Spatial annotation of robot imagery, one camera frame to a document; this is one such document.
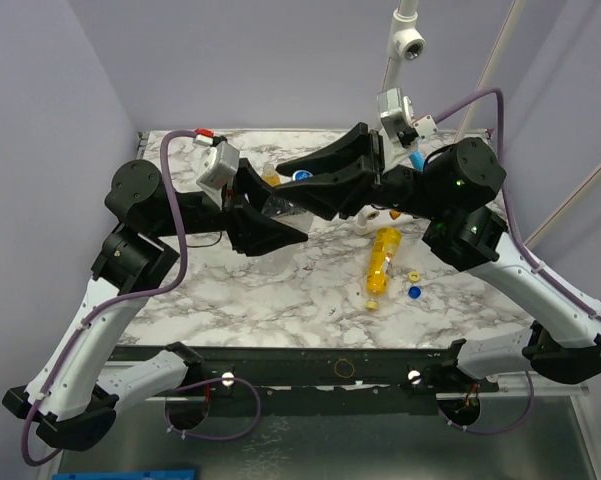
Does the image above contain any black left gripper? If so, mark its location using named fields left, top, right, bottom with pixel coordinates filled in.
left=152, top=157, right=309, bottom=254

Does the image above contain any yellow bottle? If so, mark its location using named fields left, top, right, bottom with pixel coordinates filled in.
left=262, top=162, right=281, bottom=187
left=365, top=227, right=402, bottom=311

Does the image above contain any white ribbed bottle cap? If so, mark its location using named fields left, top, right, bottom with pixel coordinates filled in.
left=291, top=169, right=313, bottom=182

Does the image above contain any blue bottle cap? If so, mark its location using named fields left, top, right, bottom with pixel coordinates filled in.
left=408, top=285, right=422, bottom=299

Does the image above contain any small clear bottle white cap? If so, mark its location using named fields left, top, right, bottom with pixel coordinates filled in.
left=255, top=196, right=314, bottom=275

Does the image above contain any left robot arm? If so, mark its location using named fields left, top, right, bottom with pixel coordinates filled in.
left=2, top=159, right=308, bottom=452

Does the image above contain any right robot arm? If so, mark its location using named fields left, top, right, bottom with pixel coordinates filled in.
left=275, top=124, right=601, bottom=392

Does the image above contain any blue plastic faucet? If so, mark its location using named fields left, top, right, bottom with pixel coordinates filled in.
left=409, top=151, right=425, bottom=171

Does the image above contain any blue tray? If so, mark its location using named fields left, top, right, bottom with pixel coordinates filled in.
left=51, top=469, right=199, bottom=480

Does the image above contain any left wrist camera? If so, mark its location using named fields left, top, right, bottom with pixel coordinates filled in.
left=194, top=128, right=240, bottom=195

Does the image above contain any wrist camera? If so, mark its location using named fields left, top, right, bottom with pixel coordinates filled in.
left=377, top=87, right=438, bottom=162
left=194, top=128, right=240, bottom=195

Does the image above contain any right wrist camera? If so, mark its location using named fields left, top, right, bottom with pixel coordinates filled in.
left=377, top=87, right=438, bottom=162

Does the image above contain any white PVC pipe frame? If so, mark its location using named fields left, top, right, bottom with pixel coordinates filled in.
left=352, top=0, right=601, bottom=241

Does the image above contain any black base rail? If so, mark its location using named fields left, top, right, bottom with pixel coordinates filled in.
left=109, top=342, right=501, bottom=416

